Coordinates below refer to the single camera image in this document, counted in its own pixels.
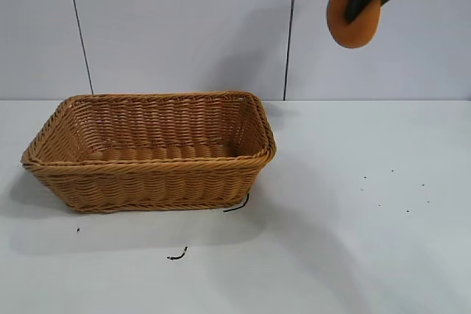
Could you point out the orange toy fruit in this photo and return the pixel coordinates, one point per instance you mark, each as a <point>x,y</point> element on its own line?
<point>358,32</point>

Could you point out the brown woven wicker basket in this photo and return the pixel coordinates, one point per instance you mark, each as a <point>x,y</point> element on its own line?
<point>154,178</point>

